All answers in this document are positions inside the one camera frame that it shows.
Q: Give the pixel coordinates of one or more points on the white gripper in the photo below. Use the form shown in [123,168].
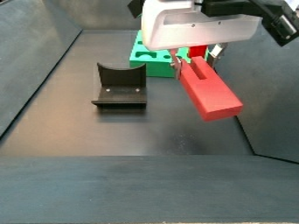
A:
[174,24]

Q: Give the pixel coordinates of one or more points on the red double-square U block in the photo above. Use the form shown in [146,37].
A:
[211,96]

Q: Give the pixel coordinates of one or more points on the green shape sorter board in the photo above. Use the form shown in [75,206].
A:
[156,60]

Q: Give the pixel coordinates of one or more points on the black curved holder stand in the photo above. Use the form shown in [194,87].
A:
[122,87]

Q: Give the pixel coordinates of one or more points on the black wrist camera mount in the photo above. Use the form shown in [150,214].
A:
[278,16]

